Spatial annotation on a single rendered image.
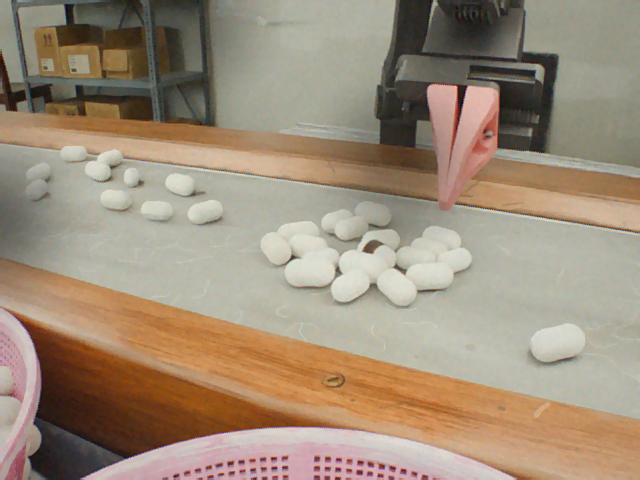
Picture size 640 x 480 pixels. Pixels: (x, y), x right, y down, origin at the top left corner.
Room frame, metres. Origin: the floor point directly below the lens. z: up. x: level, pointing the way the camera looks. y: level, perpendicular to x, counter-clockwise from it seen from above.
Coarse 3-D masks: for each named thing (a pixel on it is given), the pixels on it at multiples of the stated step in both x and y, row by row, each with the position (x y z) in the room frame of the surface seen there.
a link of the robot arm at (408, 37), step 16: (400, 0) 0.77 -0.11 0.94; (416, 0) 0.77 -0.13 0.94; (432, 0) 0.77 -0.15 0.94; (400, 16) 0.78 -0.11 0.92; (416, 16) 0.78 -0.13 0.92; (400, 32) 0.79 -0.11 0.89; (416, 32) 0.79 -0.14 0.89; (400, 48) 0.80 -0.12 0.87; (416, 48) 0.80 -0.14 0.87; (384, 64) 0.86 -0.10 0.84; (384, 80) 0.84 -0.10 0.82; (384, 96) 0.84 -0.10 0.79; (384, 112) 0.85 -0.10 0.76; (400, 112) 0.85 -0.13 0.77
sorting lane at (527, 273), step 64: (0, 192) 0.56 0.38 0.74; (64, 192) 0.55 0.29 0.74; (128, 192) 0.55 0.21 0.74; (256, 192) 0.55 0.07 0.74; (320, 192) 0.55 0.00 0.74; (64, 256) 0.39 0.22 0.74; (128, 256) 0.39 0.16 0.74; (192, 256) 0.39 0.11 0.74; (256, 256) 0.39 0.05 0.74; (512, 256) 0.39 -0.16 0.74; (576, 256) 0.39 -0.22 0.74; (256, 320) 0.30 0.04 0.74; (320, 320) 0.30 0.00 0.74; (384, 320) 0.30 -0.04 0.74; (448, 320) 0.30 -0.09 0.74; (512, 320) 0.30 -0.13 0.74; (576, 320) 0.29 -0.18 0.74; (512, 384) 0.23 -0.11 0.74; (576, 384) 0.23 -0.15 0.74
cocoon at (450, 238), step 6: (432, 228) 0.41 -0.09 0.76; (438, 228) 0.41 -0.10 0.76; (444, 228) 0.41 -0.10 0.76; (426, 234) 0.41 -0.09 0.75; (432, 234) 0.40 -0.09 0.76; (438, 234) 0.40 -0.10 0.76; (444, 234) 0.40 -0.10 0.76; (450, 234) 0.40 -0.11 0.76; (456, 234) 0.40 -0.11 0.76; (438, 240) 0.40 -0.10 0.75; (444, 240) 0.40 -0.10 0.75; (450, 240) 0.39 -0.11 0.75; (456, 240) 0.39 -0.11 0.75; (450, 246) 0.39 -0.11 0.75; (456, 246) 0.39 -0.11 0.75
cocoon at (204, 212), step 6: (198, 204) 0.46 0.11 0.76; (204, 204) 0.46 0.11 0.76; (210, 204) 0.46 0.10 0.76; (216, 204) 0.47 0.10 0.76; (192, 210) 0.46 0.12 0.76; (198, 210) 0.45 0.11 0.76; (204, 210) 0.46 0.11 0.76; (210, 210) 0.46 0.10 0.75; (216, 210) 0.46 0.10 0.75; (222, 210) 0.47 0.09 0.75; (192, 216) 0.45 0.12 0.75; (198, 216) 0.45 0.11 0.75; (204, 216) 0.45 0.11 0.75; (210, 216) 0.46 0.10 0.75; (216, 216) 0.46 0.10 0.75; (198, 222) 0.45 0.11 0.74; (204, 222) 0.46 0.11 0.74
